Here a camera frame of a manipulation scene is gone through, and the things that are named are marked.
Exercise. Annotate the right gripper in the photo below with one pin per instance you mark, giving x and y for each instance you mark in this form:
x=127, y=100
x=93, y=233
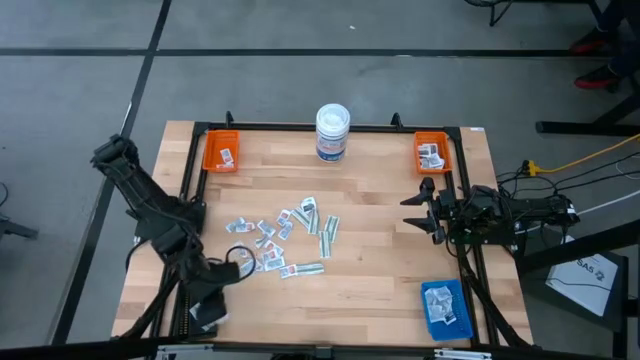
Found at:
x=455, y=215

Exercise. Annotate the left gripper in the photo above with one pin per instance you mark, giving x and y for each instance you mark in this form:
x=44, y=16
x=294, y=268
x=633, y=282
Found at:
x=210, y=280

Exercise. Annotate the green striped bandage wrapper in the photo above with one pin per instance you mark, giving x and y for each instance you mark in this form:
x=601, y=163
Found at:
x=325, y=245
x=216, y=321
x=314, y=222
x=310, y=269
x=196, y=311
x=301, y=218
x=332, y=228

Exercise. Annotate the white packet black print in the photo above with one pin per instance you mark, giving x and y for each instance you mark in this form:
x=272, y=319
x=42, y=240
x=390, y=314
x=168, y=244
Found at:
x=450, y=318
x=428, y=149
x=308, y=205
x=437, y=160
x=425, y=163

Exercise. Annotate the plain white packet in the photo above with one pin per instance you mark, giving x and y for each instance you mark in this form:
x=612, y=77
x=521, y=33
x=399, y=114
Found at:
x=440, y=294

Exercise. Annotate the large white gauze packet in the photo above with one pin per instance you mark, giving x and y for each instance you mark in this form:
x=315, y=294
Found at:
x=436, y=310

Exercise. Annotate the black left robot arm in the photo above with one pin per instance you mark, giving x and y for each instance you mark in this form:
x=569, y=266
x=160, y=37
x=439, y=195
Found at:
x=135, y=185

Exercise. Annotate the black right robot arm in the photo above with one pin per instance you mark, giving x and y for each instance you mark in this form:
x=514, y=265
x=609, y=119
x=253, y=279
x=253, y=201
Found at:
x=540, y=207

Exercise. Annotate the black plastic mesh basket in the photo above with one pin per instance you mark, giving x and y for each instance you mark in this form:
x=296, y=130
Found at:
x=184, y=320

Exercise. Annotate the orange plastic mesh basket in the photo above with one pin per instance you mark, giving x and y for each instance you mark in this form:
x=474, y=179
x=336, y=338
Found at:
x=212, y=145
x=418, y=145

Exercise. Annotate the blue plastic mesh basket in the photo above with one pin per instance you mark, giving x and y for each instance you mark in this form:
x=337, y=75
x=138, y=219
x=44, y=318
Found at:
x=462, y=300

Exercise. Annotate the yellow power plug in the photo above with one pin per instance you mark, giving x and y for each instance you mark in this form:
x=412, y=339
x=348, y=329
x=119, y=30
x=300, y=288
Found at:
x=532, y=167

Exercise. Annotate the white wipes canister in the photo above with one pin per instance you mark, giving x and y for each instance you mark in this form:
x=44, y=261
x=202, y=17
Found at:
x=332, y=132

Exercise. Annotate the black diagonal beam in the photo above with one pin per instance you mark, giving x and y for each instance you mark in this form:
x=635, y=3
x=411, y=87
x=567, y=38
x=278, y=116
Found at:
x=575, y=248

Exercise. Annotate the black rig beam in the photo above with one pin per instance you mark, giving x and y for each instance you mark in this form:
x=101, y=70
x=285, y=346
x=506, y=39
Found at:
x=60, y=351

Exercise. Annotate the black stand foot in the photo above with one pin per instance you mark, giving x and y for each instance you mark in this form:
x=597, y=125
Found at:
x=575, y=128

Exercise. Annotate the white printed paper sheet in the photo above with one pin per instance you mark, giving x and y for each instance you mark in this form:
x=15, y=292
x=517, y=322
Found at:
x=582, y=282

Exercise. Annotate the black stand platform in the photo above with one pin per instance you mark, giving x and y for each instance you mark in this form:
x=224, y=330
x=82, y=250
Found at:
x=622, y=280

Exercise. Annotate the grey stand foot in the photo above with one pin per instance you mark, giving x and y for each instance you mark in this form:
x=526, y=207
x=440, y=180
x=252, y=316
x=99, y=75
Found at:
x=15, y=229

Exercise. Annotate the person's shoe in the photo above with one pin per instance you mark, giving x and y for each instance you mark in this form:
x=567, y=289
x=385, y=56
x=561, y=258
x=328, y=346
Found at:
x=597, y=79
x=590, y=44

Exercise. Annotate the person's leg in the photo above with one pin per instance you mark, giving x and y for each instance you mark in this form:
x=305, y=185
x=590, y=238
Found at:
x=625, y=50

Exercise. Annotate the black furniture legs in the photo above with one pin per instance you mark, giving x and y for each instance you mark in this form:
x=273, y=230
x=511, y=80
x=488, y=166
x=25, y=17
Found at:
x=597, y=12

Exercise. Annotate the silver metal bracket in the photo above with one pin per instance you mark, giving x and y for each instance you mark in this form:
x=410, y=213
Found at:
x=185, y=352
x=462, y=355

